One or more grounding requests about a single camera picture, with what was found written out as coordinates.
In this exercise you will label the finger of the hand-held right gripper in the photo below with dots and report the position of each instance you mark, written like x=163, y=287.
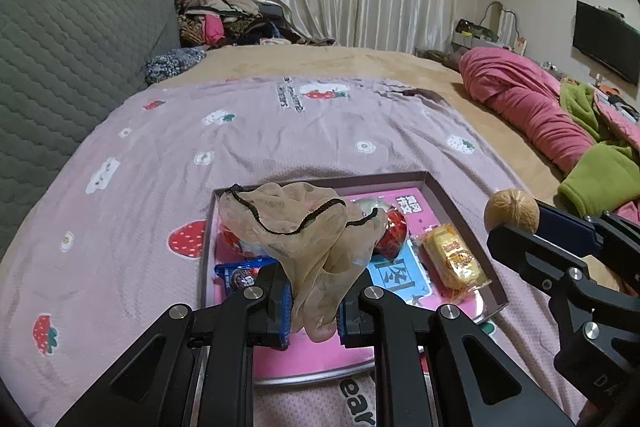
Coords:
x=565, y=227
x=530, y=252

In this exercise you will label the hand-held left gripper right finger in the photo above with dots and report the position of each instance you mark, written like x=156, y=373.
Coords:
x=343, y=324

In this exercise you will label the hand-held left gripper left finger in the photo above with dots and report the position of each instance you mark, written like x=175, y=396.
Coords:
x=285, y=317

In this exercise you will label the brown walnut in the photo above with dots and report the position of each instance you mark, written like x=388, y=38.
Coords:
x=512, y=208

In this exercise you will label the blue cookie packet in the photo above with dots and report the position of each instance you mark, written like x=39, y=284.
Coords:
x=240, y=274

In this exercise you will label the shallow brown cardboard box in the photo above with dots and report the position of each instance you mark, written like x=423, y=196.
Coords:
x=462, y=237

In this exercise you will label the yellow snack packet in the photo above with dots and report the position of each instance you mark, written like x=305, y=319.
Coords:
x=452, y=257

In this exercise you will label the beige mesh bag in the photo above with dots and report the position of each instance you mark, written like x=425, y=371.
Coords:
x=310, y=237

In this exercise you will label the green fleece blanket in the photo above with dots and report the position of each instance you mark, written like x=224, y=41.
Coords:
x=595, y=182

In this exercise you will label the multicolour foil-wrapped egg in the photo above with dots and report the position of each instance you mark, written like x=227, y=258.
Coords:
x=232, y=243

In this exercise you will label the red foil-wrapped egg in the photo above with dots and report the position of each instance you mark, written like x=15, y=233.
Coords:
x=392, y=234

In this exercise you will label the pink quilt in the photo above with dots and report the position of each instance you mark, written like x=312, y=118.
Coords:
x=515, y=102

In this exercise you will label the cluttered television cabinet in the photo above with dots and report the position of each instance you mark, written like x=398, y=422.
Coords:
x=620, y=99

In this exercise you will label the black flat television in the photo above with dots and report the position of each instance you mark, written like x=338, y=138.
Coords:
x=602, y=39

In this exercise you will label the cluttered dresser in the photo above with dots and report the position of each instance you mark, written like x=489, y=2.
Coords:
x=470, y=34

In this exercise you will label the arched mirror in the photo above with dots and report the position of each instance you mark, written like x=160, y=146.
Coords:
x=492, y=14

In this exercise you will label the beige bed sheet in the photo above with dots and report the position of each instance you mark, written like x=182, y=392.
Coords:
x=350, y=64

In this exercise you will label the blue patterned cloth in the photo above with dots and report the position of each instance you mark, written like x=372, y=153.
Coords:
x=172, y=63

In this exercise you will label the pile of clothes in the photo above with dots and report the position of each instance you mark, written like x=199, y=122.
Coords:
x=225, y=17

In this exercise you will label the grey quilted headboard cover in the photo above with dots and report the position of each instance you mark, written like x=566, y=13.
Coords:
x=65, y=52

